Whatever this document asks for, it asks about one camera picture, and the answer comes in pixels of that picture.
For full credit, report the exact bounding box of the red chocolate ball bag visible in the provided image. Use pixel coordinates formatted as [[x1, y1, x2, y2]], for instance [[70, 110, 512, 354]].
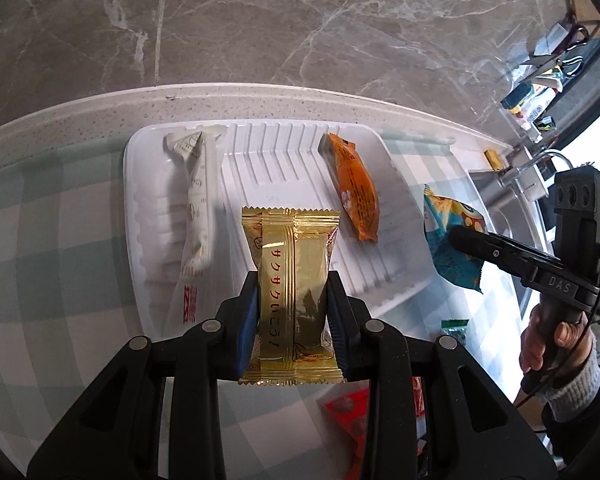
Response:
[[325, 376, 427, 480]]

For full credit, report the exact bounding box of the white paper snack packet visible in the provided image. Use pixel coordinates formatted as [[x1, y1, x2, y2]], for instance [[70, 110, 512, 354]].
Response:
[[162, 125, 227, 338]]

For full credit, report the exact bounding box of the gold wafer snack packet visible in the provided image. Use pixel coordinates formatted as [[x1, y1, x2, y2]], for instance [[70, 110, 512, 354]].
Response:
[[241, 207, 343, 386]]

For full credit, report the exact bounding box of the blue yellow snack bag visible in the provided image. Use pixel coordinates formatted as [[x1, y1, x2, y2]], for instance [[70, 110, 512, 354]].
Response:
[[422, 185, 486, 292]]

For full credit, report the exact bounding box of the orange snack packet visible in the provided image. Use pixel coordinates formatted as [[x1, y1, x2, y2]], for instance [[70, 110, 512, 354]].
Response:
[[319, 131, 380, 243]]

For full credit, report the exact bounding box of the grey sleeve right forearm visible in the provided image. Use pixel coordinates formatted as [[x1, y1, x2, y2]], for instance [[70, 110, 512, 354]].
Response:
[[536, 346, 600, 461]]

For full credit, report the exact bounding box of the right hand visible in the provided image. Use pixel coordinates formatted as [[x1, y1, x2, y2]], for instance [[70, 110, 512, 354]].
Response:
[[519, 304, 594, 382]]

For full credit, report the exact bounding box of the steel sink faucet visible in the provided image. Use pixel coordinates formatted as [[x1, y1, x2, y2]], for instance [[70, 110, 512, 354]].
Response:
[[498, 148, 574, 200]]

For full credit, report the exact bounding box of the small green candy packet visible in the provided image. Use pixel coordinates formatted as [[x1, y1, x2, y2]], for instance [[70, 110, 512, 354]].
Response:
[[440, 318, 469, 346]]

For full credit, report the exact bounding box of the yellow sponge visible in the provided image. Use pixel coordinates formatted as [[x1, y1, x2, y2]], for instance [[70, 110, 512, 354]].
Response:
[[483, 148, 506, 172]]

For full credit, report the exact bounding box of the green white checkered tablecloth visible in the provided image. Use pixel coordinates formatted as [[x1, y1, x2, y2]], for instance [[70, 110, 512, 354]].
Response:
[[0, 131, 546, 480]]

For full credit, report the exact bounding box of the white plastic tray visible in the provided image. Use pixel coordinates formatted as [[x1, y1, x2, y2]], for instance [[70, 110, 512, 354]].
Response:
[[123, 119, 486, 339]]

